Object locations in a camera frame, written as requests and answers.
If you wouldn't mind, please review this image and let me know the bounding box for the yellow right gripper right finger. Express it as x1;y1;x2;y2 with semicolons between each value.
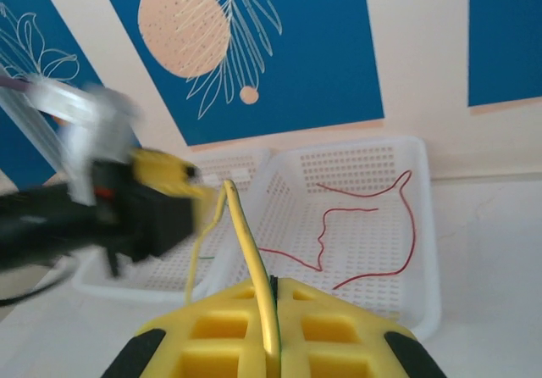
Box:
274;276;444;378

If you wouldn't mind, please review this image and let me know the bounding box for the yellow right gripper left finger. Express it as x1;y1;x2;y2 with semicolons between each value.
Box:
100;279;272;378

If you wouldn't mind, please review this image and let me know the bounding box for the red cable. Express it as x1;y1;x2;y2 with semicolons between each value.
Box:
316;169;418;291
257;206;379;272

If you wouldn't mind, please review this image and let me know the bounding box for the white perforated plastic basket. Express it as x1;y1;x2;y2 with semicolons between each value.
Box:
202;135;442;341
71;147;276;305

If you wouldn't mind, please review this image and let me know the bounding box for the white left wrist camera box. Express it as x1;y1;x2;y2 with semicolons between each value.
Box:
25;80;143;206

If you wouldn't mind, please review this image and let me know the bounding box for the aluminium frame post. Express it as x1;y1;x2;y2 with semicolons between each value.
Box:
0;85;63;175

